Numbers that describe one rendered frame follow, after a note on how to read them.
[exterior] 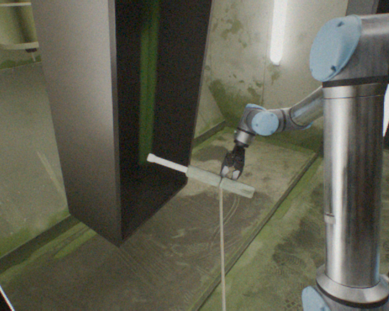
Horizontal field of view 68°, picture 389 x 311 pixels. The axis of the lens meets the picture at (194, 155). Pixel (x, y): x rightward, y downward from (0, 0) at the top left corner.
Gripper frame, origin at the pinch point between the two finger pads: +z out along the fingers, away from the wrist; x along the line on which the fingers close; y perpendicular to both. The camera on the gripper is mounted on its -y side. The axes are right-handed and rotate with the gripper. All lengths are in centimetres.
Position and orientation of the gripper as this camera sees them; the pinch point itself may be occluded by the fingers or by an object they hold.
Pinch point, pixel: (225, 184)
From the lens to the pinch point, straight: 130.6
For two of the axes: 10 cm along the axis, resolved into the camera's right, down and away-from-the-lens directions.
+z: -3.6, 9.1, 2.0
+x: -9.3, -3.5, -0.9
